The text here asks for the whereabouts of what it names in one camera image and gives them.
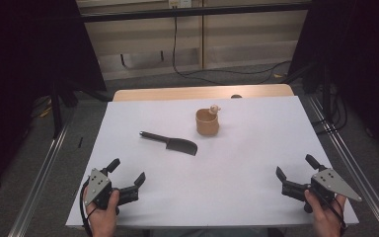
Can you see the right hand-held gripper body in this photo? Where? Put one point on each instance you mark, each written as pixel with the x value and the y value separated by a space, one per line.
pixel 329 184

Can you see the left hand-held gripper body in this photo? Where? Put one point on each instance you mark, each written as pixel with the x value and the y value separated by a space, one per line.
pixel 98 186

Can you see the tan cup with small figure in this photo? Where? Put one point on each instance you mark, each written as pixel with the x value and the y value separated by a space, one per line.
pixel 206 125

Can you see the white wall socket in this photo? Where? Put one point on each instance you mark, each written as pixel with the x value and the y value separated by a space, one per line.
pixel 179 3

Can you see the dark brown comb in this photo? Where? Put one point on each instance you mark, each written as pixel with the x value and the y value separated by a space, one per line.
pixel 179 145

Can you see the black horizontal bar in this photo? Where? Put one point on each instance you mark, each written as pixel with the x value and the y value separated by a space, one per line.
pixel 194 12

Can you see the black curtain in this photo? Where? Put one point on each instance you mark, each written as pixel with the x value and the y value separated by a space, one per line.
pixel 358 49
pixel 29 49

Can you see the small black floor piece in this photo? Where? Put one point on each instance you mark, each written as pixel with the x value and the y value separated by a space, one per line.
pixel 80 142

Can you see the small dark round object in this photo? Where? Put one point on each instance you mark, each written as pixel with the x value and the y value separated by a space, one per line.
pixel 236 96

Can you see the black metal stand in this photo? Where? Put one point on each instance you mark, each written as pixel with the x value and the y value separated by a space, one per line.
pixel 56 108

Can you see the metal floor rail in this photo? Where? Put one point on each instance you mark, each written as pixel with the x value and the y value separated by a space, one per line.
pixel 42 174
pixel 355 164

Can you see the person's left hand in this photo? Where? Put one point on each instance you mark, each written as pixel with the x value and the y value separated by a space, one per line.
pixel 102 222

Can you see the light wooden post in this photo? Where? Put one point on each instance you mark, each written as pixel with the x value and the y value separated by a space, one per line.
pixel 202 39

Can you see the person's right hand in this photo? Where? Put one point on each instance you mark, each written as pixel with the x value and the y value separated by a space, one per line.
pixel 327 220

